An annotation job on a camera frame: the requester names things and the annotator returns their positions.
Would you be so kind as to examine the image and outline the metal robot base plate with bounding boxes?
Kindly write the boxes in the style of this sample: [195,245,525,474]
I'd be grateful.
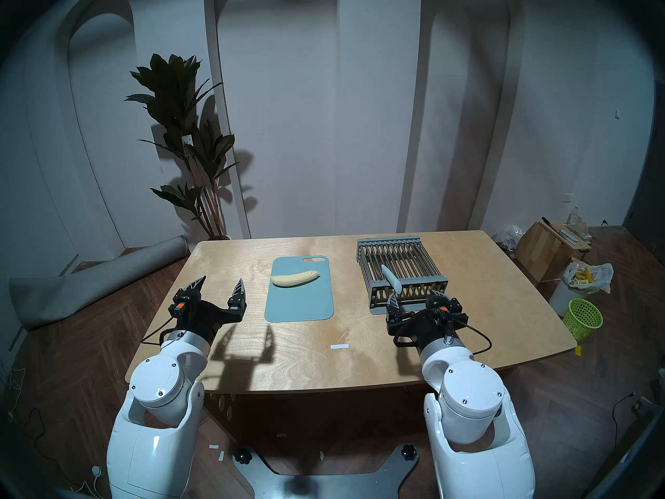
[232,443,420,499]

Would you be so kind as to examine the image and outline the grey dish rack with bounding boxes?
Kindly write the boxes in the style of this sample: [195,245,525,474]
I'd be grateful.
[356,235,449,316]

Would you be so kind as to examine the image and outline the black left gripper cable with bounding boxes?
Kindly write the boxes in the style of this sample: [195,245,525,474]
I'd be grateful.
[141,320,177,346]

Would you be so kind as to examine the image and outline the potted green plant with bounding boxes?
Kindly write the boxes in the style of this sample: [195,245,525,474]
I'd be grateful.
[125,54,240,241]

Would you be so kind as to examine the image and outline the clear plastic bag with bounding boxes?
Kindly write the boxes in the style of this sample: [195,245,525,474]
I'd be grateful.
[493,225,525,255]

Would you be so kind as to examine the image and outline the rolled grey mat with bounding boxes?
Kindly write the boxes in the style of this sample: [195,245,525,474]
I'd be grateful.
[8,235,190,330]

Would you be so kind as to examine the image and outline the green mesh basket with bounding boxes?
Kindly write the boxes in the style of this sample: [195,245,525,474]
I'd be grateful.
[563,298,604,342]

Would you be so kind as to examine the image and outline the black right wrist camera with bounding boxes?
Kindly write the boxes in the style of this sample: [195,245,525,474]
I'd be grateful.
[429,298,462,321]

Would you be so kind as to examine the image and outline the blue cutting board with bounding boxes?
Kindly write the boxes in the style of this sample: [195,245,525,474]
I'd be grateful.
[264,255,335,323]

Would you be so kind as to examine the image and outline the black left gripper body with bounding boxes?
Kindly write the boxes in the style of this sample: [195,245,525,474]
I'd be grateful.
[167,289,247,348]

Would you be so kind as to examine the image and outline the white plastic bag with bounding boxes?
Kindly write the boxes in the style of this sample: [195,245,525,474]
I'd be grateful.
[563,261,615,295]

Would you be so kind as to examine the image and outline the peeled banana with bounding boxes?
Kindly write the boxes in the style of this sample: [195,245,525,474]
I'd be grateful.
[271,270,320,288]

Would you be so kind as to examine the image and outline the white waste bin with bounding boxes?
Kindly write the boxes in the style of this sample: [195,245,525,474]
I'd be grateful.
[550,280,577,317]

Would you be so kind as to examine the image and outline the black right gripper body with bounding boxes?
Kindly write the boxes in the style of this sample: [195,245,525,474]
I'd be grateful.
[385,295,468,351]

